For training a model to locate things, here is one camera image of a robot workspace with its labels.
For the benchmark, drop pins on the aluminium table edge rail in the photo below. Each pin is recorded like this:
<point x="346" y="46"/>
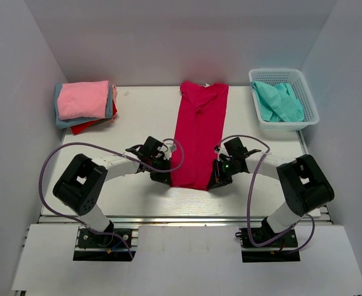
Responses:
<point x="324" y="218"/>

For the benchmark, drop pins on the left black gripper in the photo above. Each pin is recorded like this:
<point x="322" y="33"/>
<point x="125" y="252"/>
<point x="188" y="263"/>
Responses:
<point x="164" y="177"/>

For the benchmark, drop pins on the peach folded t shirt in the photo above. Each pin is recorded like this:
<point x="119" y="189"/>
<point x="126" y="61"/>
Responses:
<point x="114" y="92"/>

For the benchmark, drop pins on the teal crumpled t shirt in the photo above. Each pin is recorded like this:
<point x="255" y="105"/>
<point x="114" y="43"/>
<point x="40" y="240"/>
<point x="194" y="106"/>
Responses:
<point x="278" y="103"/>

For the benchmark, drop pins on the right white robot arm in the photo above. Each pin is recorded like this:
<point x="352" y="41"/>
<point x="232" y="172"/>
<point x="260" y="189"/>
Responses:
<point x="304" y="185"/>

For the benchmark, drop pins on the pink folded t shirt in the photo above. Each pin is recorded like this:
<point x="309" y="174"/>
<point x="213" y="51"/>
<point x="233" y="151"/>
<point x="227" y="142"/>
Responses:
<point x="83" y="99"/>

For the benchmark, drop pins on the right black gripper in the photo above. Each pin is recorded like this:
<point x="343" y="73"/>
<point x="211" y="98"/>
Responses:
<point x="217" y="179"/>

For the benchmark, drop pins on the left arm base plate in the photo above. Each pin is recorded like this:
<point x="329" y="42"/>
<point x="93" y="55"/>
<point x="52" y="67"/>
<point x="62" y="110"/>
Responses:
<point x="120" y="245"/>

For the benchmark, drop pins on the crimson red t shirt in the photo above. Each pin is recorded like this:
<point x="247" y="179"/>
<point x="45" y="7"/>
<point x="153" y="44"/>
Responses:
<point x="199" y="128"/>

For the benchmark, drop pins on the white plastic basket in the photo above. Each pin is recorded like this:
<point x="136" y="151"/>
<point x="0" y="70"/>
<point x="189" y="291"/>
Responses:
<point x="295" y="78"/>

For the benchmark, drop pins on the grey-blue folded t shirt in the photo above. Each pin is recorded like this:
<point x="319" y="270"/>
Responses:
<point x="62" y="124"/>

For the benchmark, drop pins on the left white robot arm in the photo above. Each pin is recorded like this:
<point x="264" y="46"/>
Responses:
<point x="81" y="183"/>

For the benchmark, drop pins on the red folded t shirt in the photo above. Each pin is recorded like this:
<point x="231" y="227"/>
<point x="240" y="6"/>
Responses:
<point x="77" y="129"/>

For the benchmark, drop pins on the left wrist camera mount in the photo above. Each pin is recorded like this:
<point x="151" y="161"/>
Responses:
<point x="171" y="145"/>

